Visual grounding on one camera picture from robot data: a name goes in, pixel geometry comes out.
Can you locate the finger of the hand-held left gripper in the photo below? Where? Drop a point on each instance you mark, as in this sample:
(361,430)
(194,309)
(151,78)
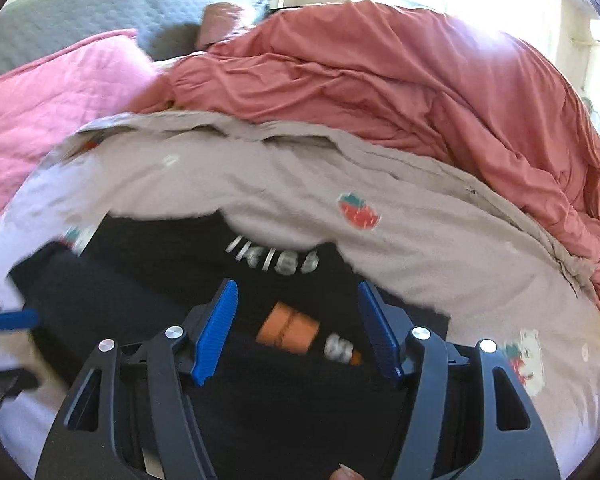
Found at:
(5,387)
(12,321)

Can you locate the pink quilted pillow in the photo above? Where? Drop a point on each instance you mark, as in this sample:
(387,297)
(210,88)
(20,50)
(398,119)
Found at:
(55,100)

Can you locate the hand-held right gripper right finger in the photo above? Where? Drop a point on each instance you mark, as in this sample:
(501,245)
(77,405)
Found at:
(377,330)

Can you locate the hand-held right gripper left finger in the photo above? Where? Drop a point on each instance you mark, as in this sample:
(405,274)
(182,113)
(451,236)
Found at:
(215,330)

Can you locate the mauve pillow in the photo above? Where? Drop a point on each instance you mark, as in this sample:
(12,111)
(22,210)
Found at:
(220,25)

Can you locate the black sweater with orange cuffs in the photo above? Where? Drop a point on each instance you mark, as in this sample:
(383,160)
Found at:
(130,270)

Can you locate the salmon pink duvet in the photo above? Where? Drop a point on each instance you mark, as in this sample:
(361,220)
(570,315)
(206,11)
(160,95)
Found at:
(405,85)

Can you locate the person's right hand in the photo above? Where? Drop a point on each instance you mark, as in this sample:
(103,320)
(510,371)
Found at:
(345,473)

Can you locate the grey quilted pillow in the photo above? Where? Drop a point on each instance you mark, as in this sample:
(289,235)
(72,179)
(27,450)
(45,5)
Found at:
(80,15)

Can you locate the beige printed blanket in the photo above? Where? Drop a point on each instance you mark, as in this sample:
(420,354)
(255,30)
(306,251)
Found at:
(430,240)

